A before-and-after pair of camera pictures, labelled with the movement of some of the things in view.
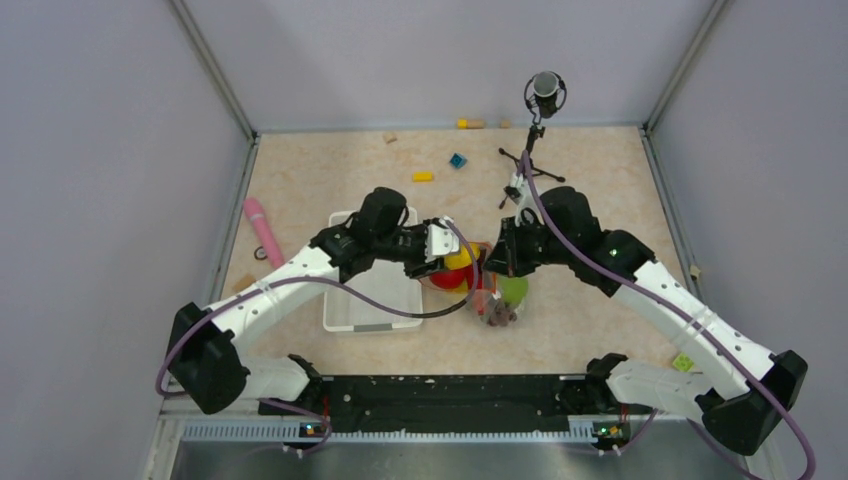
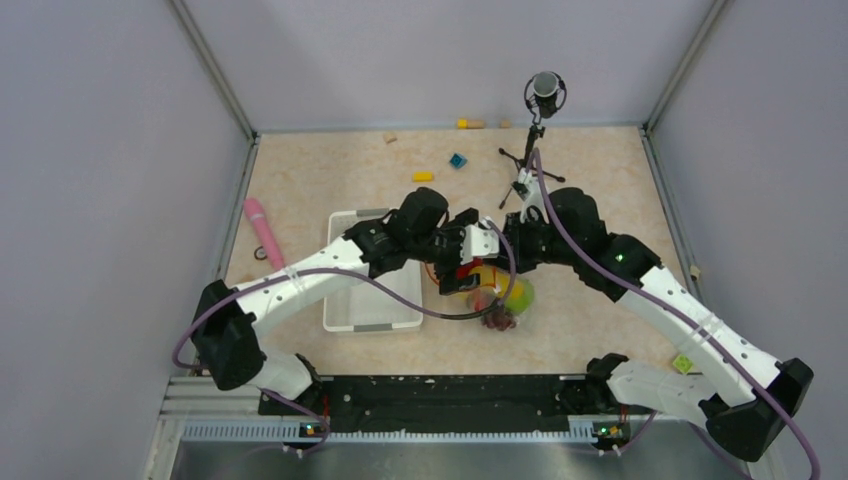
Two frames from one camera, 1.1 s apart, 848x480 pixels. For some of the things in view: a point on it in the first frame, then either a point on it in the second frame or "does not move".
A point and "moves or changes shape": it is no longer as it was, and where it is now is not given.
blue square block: [458, 160] does not move
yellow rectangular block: [422, 176] does not move
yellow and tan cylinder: [470, 124] does not move
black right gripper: [506, 259] does not move
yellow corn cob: [464, 258] moves or changes shape
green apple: [514, 289] → [519, 306]
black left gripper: [421, 268] → [449, 282]
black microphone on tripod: [544, 94] does not move
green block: [683, 363] does not move
